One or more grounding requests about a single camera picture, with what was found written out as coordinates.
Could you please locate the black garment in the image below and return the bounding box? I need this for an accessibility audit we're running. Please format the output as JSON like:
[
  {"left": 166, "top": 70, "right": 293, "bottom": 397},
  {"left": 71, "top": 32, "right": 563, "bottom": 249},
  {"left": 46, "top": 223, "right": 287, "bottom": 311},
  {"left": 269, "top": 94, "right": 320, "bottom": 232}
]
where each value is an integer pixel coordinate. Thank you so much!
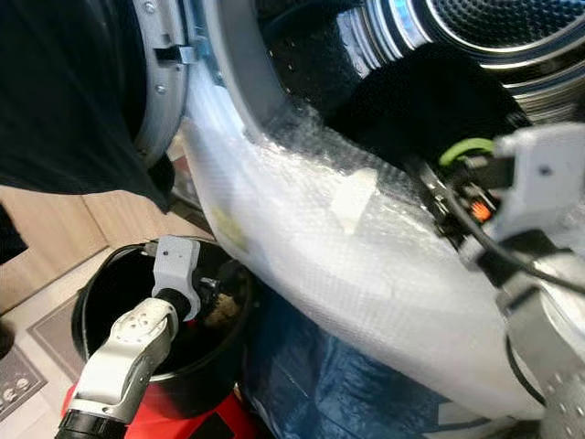
[
  {"left": 0, "top": 0, "right": 176, "bottom": 213},
  {"left": 327, "top": 43, "right": 529, "bottom": 173}
]

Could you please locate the black round bucket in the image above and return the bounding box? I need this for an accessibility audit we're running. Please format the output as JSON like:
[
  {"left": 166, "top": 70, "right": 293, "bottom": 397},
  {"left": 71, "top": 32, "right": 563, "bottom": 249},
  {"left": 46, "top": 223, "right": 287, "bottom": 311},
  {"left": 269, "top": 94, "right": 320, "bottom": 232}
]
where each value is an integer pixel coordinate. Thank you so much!
[{"left": 70, "top": 238, "right": 255, "bottom": 422}]

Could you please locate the white tape piece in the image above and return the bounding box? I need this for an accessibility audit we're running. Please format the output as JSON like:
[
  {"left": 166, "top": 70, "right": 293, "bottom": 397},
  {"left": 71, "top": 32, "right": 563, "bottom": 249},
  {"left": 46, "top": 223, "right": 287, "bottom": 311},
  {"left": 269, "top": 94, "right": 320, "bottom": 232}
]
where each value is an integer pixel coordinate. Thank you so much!
[{"left": 331, "top": 167, "right": 381, "bottom": 235}]

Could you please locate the clear bubble wrap sheet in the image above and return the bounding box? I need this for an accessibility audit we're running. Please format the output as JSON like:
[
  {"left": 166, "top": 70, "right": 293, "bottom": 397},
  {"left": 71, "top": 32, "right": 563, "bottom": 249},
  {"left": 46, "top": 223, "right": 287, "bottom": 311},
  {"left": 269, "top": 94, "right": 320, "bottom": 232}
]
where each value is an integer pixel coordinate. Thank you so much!
[{"left": 181, "top": 73, "right": 549, "bottom": 423}]

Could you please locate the red stool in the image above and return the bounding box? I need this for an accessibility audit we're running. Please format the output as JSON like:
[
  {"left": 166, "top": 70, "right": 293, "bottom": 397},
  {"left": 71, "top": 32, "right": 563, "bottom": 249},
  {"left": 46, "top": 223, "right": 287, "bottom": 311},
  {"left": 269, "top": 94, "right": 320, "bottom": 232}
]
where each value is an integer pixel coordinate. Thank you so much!
[{"left": 58, "top": 384, "right": 261, "bottom": 439}]

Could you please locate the blue plastic bag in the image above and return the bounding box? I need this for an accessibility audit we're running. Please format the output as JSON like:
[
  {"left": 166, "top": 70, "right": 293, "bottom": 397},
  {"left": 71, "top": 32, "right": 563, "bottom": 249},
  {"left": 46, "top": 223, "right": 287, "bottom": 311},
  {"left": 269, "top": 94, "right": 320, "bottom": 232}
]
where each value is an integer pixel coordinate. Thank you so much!
[{"left": 240, "top": 291, "right": 517, "bottom": 439}]

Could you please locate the steel washer drum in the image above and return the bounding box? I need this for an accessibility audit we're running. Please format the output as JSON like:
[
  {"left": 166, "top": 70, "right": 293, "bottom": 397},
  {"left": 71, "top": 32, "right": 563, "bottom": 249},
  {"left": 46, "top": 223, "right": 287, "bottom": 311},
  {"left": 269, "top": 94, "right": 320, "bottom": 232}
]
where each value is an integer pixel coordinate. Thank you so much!
[{"left": 361, "top": 0, "right": 585, "bottom": 124}]

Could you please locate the black hanging garment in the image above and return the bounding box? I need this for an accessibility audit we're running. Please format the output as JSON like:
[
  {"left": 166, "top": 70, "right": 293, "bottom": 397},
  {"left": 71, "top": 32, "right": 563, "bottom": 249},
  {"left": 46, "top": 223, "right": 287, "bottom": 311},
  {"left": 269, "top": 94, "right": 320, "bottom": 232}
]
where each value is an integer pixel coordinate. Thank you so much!
[{"left": 0, "top": 0, "right": 176, "bottom": 213}]

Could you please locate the grey device with knobs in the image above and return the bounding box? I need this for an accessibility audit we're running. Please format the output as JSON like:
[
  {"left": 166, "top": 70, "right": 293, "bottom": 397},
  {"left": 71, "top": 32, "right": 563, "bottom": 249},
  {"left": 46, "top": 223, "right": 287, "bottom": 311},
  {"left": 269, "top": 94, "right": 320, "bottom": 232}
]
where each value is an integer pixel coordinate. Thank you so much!
[{"left": 0, "top": 343, "right": 48, "bottom": 423}]

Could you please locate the grey washer door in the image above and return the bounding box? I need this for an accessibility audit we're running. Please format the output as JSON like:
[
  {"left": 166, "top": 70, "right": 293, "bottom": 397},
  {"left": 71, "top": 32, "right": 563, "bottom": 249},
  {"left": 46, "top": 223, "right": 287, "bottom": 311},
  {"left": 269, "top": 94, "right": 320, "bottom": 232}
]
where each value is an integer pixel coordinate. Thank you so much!
[{"left": 133, "top": 0, "right": 195, "bottom": 171}]

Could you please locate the grey washer door gasket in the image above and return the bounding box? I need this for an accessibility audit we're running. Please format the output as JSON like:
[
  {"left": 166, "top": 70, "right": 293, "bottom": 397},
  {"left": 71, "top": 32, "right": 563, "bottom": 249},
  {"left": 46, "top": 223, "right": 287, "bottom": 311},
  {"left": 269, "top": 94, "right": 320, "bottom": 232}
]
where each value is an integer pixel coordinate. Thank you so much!
[{"left": 203, "top": 0, "right": 339, "bottom": 138}]

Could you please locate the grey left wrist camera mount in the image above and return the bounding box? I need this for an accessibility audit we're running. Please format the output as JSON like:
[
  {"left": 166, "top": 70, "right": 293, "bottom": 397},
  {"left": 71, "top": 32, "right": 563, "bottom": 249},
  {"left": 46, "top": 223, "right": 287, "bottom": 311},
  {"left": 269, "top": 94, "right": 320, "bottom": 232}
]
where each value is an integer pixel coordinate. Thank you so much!
[{"left": 149, "top": 235, "right": 204, "bottom": 323}]

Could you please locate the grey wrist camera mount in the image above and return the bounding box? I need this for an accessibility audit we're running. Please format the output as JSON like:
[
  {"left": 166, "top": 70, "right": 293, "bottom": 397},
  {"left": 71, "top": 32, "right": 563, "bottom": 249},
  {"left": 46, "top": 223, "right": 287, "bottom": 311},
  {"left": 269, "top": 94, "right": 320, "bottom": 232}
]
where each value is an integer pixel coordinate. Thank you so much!
[
  {"left": 149, "top": 235, "right": 204, "bottom": 323},
  {"left": 480, "top": 123, "right": 585, "bottom": 259}
]

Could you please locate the green cable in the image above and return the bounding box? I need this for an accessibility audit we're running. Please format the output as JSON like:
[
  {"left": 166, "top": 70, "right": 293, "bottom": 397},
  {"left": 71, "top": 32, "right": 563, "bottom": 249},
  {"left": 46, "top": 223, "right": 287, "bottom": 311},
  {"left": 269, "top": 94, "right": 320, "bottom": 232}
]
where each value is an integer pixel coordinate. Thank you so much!
[{"left": 438, "top": 137, "right": 497, "bottom": 169}]

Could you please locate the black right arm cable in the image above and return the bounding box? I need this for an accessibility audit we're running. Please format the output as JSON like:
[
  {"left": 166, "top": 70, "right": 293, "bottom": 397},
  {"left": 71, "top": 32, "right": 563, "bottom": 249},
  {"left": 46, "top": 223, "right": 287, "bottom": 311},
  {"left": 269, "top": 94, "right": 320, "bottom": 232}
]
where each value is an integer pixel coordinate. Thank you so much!
[{"left": 439, "top": 178, "right": 585, "bottom": 298}]

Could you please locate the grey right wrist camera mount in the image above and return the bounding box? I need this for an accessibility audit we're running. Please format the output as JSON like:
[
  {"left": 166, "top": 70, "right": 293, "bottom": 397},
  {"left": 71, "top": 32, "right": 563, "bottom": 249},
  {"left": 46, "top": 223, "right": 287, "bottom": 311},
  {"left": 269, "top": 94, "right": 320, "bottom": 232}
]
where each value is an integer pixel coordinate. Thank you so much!
[{"left": 480, "top": 123, "right": 585, "bottom": 259}]

